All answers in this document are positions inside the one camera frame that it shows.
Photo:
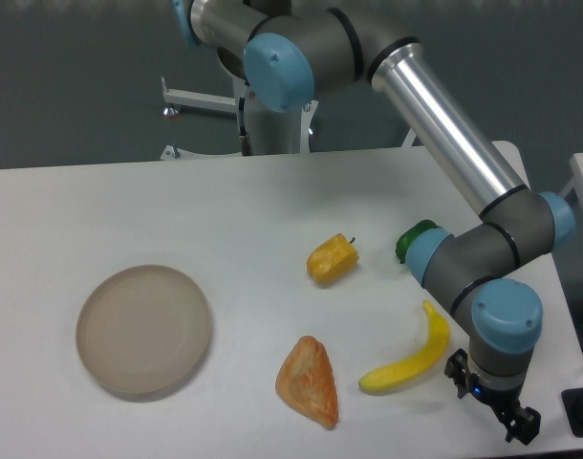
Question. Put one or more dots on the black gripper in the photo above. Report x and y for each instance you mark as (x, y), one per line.
(501, 394)

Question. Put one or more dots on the green toy bell pepper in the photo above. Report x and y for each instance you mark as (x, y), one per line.
(406, 239)

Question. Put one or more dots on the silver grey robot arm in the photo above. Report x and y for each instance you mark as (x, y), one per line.
(290, 61)

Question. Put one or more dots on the yellow toy bell pepper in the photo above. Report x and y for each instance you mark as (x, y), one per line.
(332, 259)

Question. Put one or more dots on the yellow toy banana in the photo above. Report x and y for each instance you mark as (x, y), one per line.
(399, 373)

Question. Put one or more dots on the black device at table edge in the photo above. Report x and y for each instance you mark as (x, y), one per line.
(573, 403)

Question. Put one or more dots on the orange toy bread slice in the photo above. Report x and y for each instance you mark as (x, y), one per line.
(306, 383)

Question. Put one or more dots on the beige round plate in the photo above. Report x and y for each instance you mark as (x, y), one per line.
(142, 332)

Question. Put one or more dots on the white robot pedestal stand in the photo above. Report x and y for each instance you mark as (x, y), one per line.
(260, 131)

